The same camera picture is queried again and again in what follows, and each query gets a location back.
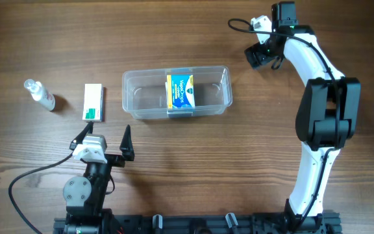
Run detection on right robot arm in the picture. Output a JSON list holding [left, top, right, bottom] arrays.
[[245, 1, 361, 233]]

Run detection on white green box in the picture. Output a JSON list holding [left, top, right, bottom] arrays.
[[82, 84, 104, 122]]

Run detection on white spray bottle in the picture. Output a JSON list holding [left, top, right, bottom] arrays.
[[24, 79, 56, 111]]

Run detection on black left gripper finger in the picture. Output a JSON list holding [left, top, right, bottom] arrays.
[[119, 125, 134, 156], [69, 121, 94, 150]]

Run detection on white medicine box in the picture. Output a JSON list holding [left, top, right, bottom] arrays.
[[164, 81, 195, 113]]

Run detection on blue yellow VapoDrops box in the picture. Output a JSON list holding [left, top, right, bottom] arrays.
[[166, 74, 195, 110]]

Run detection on clear plastic container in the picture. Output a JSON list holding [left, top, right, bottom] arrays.
[[122, 66, 233, 120]]

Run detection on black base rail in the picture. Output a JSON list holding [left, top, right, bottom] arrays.
[[53, 209, 342, 234]]

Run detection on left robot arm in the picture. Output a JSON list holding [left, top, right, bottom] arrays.
[[63, 122, 134, 234]]

